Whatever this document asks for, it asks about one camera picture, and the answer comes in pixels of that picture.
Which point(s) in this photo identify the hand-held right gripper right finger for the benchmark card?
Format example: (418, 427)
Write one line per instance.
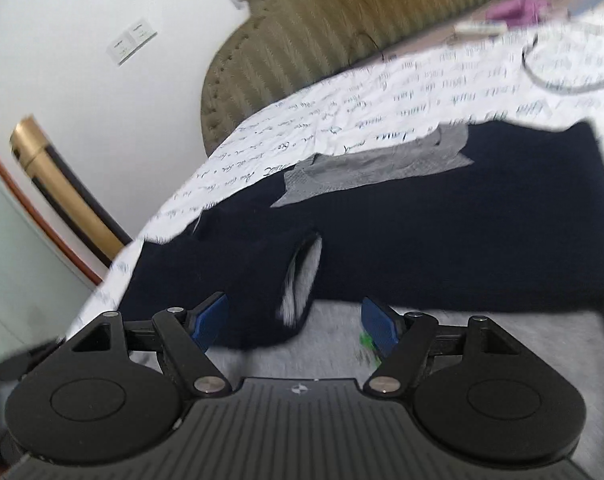
(379, 322)

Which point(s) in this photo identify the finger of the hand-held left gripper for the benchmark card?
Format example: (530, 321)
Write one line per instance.
(29, 360)

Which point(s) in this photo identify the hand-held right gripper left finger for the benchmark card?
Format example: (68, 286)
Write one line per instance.
(209, 321)

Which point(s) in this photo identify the grey and navy sweater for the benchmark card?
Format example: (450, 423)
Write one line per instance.
(431, 235)

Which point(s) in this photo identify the pale door with orange edge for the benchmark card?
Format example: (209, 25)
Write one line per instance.
(17, 280)

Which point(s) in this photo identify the gold and black pole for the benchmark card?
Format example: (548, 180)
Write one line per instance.
(57, 180)

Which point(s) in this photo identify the white printed blanket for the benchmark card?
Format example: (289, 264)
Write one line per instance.
(362, 105)

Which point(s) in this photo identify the olive padded headboard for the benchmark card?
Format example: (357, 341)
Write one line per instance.
(302, 30)

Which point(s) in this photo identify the white power strip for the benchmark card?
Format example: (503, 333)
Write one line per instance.
(479, 28)

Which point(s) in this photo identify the purple cloth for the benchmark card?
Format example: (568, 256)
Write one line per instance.
(519, 7)

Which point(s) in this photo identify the white wall socket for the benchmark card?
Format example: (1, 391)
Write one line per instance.
(122, 51)
(143, 30)

